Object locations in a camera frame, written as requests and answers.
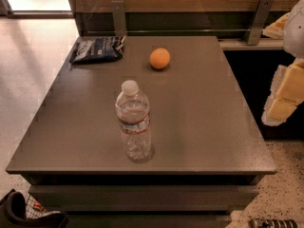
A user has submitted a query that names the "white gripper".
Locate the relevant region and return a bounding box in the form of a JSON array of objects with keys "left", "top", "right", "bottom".
[{"left": 261, "top": 0, "right": 304, "bottom": 126}]

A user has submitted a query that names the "clear plastic water bottle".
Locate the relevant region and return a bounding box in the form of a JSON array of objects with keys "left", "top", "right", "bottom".
[{"left": 115, "top": 80, "right": 152, "bottom": 162}]

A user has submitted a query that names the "blue chip bag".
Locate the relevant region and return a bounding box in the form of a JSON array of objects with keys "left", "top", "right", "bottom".
[{"left": 69, "top": 36, "right": 126, "bottom": 65}]

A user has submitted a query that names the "orange fruit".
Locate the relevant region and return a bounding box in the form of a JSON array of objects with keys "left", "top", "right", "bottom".
[{"left": 149, "top": 47, "right": 170, "bottom": 69}]

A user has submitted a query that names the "wooden back panel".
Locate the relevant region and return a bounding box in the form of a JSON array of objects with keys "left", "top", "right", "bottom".
[{"left": 68, "top": 0, "right": 298, "bottom": 38}]

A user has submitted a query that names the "dark cylindrical object on floor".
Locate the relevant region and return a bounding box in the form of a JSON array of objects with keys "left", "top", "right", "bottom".
[{"left": 250, "top": 218, "right": 304, "bottom": 228}]

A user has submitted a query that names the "black bin with net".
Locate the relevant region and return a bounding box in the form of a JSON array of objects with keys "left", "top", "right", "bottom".
[{"left": 0, "top": 189, "right": 68, "bottom": 228}]

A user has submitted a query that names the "right metal bracket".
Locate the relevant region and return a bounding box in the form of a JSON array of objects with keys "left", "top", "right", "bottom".
[{"left": 244, "top": 0, "right": 274, "bottom": 46}]

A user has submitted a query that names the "metal bracket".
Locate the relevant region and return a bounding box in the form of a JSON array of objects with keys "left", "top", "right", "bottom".
[
  {"left": 244, "top": 0, "right": 274, "bottom": 46},
  {"left": 111, "top": 0, "right": 126, "bottom": 36}
]

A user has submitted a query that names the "left metal bracket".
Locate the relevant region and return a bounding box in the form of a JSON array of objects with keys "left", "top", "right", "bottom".
[{"left": 111, "top": 0, "right": 126, "bottom": 36}]

